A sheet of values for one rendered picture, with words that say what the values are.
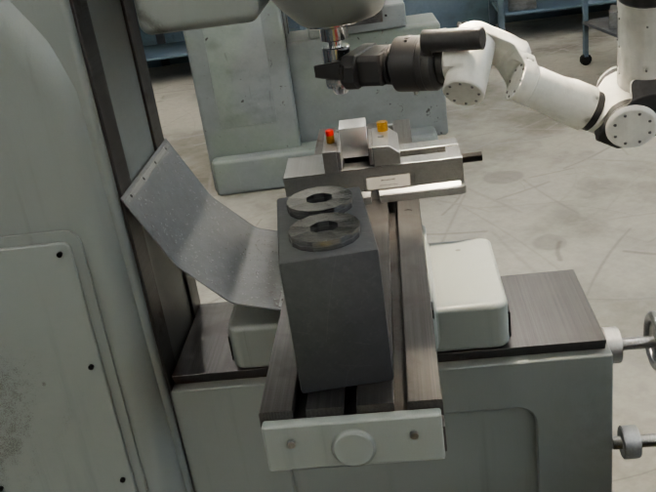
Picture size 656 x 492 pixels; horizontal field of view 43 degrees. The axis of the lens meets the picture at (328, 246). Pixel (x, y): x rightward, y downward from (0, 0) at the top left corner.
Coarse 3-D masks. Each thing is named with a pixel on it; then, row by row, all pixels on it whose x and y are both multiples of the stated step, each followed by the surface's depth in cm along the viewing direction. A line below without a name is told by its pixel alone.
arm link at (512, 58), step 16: (496, 32) 130; (496, 48) 132; (512, 48) 131; (528, 48) 131; (496, 64) 136; (512, 64) 134; (528, 64) 130; (512, 80) 134; (528, 80) 129; (512, 96) 131; (528, 96) 131
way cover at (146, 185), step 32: (160, 160) 158; (128, 192) 140; (160, 192) 151; (192, 192) 163; (160, 224) 144; (192, 224) 156; (224, 224) 165; (192, 256) 147; (224, 256) 155; (256, 256) 161; (224, 288) 146; (256, 288) 150
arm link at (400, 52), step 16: (368, 48) 139; (384, 48) 135; (400, 48) 132; (352, 64) 134; (368, 64) 134; (384, 64) 135; (400, 64) 132; (352, 80) 135; (368, 80) 136; (384, 80) 136; (400, 80) 133
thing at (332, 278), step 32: (320, 192) 115; (352, 192) 117; (288, 224) 110; (320, 224) 106; (352, 224) 104; (288, 256) 101; (320, 256) 100; (352, 256) 100; (288, 288) 101; (320, 288) 101; (352, 288) 102; (320, 320) 103; (352, 320) 103; (384, 320) 104; (320, 352) 105; (352, 352) 105; (384, 352) 106; (320, 384) 107; (352, 384) 107
